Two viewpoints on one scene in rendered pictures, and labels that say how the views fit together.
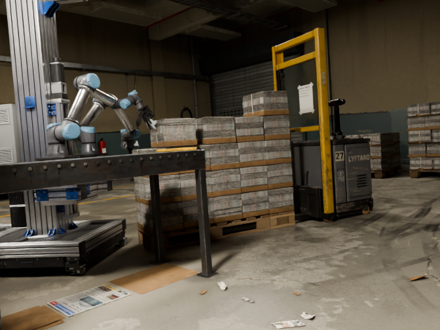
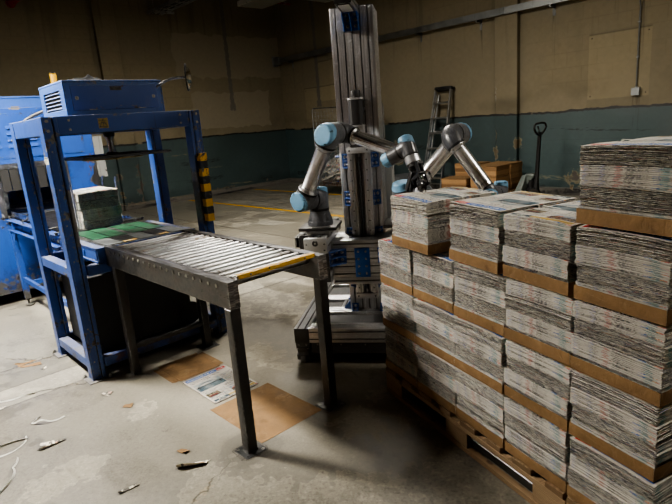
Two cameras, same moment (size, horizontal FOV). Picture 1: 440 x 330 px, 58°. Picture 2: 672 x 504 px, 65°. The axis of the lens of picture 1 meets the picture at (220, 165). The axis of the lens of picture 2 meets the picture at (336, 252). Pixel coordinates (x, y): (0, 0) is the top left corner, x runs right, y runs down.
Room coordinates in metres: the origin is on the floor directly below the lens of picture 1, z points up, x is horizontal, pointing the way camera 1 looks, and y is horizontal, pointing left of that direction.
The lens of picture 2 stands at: (3.06, -1.98, 1.40)
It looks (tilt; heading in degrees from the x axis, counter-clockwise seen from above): 14 degrees down; 92
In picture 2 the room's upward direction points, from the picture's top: 4 degrees counter-clockwise
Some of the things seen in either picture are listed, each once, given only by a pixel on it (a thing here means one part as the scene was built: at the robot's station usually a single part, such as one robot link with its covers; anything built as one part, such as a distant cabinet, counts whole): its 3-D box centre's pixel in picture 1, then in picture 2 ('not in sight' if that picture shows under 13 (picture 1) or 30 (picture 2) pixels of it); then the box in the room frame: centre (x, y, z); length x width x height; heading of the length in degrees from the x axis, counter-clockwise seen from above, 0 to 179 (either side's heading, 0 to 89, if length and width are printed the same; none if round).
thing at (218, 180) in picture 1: (203, 190); (488, 346); (3.59, 0.17, 0.42); 1.17 x 0.39 x 0.83; 117
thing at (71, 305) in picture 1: (90, 298); (219, 382); (2.21, 0.79, 0.00); 0.37 x 0.28 x 0.01; 135
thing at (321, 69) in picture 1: (323, 122); not in sight; (3.83, -1.02, 0.97); 0.09 x 0.09 x 1.75; 27
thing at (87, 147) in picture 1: (89, 148); not in sight; (3.33, 1.08, 0.87); 0.15 x 0.15 x 0.10
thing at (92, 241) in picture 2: not in sight; (127, 238); (1.51, 1.48, 0.75); 0.70 x 0.65 x 0.10; 135
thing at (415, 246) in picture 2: (177, 143); (423, 241); (3.35, 0.34, 0.86); 0.29 x 0.16 x 0.04; 117
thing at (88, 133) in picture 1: (87, 133); (403, 191); (3.34, 1.09, 0.98); 0.13 x 0.12 x 0.14; 56
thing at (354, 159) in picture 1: (330, 176); not in sight; (4.30, -1.19, 0.40); 0.69 x 0.55 x 0.80; 27
